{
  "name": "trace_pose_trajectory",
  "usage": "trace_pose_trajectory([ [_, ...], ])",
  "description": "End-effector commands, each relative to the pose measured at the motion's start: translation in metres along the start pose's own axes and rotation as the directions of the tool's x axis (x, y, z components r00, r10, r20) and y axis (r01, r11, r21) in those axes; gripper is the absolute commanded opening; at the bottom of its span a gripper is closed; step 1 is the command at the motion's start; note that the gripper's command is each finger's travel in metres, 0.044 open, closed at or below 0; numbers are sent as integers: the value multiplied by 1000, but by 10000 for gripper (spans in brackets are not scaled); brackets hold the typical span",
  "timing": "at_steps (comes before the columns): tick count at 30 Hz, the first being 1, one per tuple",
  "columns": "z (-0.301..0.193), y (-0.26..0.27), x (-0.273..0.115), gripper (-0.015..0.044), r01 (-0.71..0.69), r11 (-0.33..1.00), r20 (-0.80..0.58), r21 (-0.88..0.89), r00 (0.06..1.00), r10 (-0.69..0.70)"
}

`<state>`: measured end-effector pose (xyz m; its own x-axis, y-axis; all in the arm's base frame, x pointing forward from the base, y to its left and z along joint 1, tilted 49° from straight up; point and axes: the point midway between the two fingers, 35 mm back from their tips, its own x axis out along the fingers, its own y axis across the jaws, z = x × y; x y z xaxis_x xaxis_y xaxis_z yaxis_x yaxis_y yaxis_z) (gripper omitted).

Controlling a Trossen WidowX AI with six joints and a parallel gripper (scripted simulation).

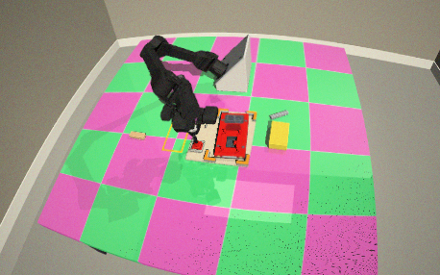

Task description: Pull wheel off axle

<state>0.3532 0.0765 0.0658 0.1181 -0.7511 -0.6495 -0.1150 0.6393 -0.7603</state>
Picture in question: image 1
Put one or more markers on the black tyre with white hub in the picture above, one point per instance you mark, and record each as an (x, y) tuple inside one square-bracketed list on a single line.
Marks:
[(194, 131)]

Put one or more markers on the yellow block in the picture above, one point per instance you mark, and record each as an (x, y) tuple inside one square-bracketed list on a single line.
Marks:
[(279, 135)]

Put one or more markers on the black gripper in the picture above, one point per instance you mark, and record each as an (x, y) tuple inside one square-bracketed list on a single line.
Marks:
[(208, 114)]

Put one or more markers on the tan wooden block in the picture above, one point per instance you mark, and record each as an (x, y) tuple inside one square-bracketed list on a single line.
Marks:
[(137, 135)]

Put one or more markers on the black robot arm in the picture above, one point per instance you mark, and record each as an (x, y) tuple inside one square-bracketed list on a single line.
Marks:
[(163, 81)]

